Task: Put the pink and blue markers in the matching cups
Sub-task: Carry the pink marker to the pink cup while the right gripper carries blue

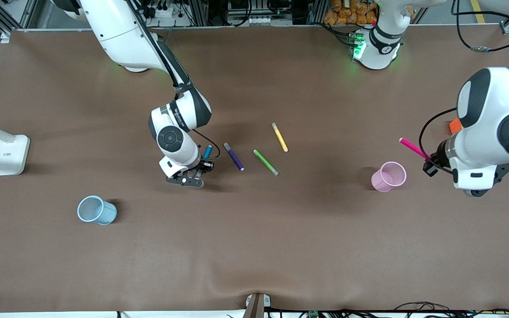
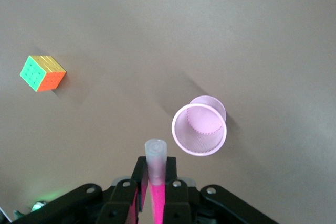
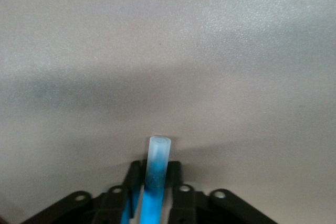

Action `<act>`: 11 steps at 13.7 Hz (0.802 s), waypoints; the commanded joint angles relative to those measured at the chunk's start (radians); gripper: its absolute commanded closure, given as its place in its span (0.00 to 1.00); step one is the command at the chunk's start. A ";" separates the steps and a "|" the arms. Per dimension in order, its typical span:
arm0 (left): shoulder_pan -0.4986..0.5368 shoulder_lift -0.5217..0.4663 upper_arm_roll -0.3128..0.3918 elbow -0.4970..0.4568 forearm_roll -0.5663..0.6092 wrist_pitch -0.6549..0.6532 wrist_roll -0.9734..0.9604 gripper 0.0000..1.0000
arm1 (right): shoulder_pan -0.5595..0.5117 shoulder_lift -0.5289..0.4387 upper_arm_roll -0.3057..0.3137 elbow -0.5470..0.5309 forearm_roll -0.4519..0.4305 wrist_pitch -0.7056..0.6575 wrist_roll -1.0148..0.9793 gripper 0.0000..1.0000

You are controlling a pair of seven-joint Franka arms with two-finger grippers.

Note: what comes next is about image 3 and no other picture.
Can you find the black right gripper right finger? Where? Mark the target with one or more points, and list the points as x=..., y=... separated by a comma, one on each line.
x=199, y=208

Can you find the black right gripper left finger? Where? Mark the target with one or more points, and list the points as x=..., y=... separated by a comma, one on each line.
x=105, y=208

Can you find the blue marker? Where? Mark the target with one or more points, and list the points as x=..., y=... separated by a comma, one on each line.
x=156, y=182

